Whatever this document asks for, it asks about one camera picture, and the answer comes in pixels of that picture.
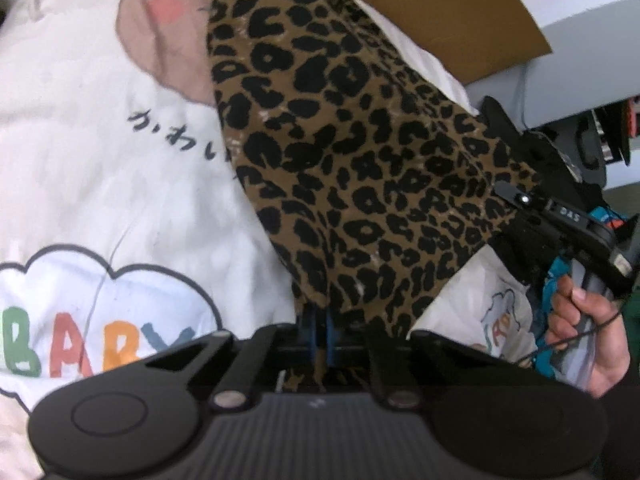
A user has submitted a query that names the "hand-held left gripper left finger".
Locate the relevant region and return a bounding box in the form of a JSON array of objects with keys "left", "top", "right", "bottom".
[{"left": 145, "top": 310, "right": 321, "bottom": 411}]

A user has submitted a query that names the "cream bear print bed sheet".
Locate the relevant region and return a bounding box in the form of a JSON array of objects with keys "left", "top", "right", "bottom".
[{"left": 0, "top": 0, "right": 541, "bottom": 480}]

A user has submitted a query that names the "black folded clothes stack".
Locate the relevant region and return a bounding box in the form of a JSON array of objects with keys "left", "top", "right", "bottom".
[{"left": 477, "top": 95, "right": 576, "bottom": 281}]

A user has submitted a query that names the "black object with red patch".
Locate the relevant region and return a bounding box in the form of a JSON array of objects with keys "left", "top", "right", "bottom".
[{"left": 597, "top": 95, "right": 640, "bottom": 166}]

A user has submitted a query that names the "leopard print skirt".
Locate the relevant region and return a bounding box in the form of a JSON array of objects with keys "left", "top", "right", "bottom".
[{"left": 206, "top": 0, "right": 543, "bottom": 393}]

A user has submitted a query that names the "flattened cardboard sheet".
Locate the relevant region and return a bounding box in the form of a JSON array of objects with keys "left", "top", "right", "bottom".
[{"left": 314, "top": 0, "right": 553, "bottom": 86}]

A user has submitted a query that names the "teal cartoon print cloth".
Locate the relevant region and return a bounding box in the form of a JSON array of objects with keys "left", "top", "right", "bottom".
[{"left": 537, "top": 205, "right": 640, "bottom": 386}]

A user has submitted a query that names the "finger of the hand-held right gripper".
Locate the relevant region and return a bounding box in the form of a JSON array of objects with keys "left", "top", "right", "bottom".
[{"left": 492, "top": 181, "right": 551, "bottom": 218}]

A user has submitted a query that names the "person's right hand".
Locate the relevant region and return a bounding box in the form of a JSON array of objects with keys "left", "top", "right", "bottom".
[{"left": 544, "top": 275, "right": 632, "bottom": 400}]

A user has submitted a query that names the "black cloth pile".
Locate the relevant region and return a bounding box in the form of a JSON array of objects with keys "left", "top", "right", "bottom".
[{"left": 520, "top": 130, "right": 608, "bottom": 211}]

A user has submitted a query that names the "black bag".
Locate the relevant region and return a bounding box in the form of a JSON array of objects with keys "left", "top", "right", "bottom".
[{"left": 575, "top": 110, "right": 608, "bottom": 181}]

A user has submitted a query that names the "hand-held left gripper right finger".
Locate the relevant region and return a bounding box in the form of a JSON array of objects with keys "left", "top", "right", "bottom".
[{"left": 324, "top": 310, "right": 506, "bottom": 411}]

